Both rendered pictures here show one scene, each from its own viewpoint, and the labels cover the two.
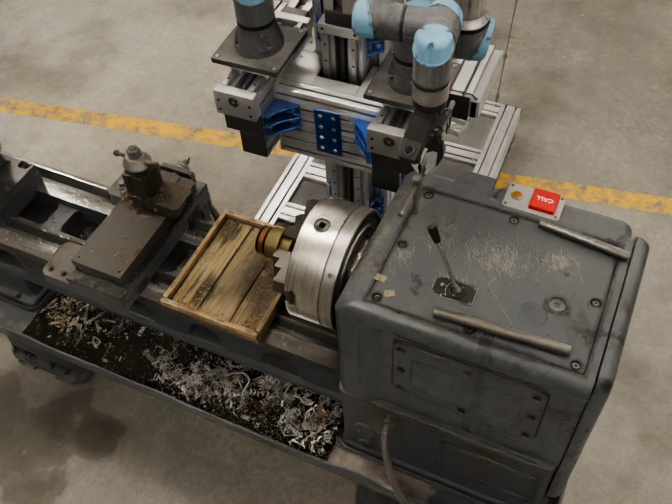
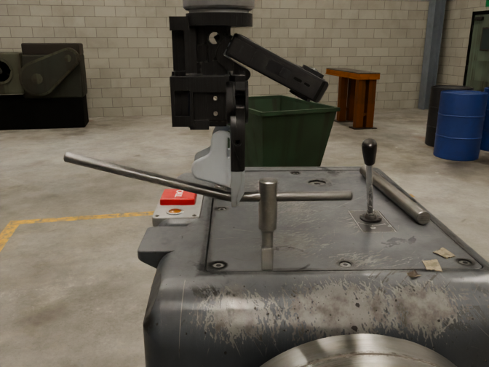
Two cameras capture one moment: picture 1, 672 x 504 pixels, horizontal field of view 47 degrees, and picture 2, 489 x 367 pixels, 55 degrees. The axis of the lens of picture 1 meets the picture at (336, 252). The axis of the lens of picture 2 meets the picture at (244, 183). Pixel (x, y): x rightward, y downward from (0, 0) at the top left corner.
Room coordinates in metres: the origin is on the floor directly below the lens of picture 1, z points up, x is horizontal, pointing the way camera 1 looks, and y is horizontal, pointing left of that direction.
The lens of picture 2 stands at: (1.45, 0.25, 1.52)
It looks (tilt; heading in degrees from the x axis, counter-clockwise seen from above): 17 degrees down; 241
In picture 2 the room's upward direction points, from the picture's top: straight up
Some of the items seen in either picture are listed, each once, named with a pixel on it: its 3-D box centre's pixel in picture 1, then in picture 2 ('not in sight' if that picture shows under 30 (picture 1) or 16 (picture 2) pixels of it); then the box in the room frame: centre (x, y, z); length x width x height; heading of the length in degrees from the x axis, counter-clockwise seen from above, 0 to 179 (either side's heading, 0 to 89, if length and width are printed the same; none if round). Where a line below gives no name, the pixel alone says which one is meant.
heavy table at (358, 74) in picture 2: not in sight; (349, 96); (-4.84, -6.73, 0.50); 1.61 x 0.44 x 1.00; 72
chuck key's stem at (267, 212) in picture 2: (416, 195); (267, 225); (1.17, -0.19, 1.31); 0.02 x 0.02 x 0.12
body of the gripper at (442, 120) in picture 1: (429, 117); (212, 72); (1.23, -0.22, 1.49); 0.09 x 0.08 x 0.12; 152
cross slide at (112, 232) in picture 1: (139, 219); not in sight; (1.49, 0.56, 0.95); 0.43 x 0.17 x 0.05; 152
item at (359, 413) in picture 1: (464, 428); not in sight; (1.01, -0.35, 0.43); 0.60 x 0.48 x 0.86; 62
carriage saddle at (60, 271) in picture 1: (127, 230); not in sight; (1.50, 0.61, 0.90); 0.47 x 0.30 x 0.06; 152
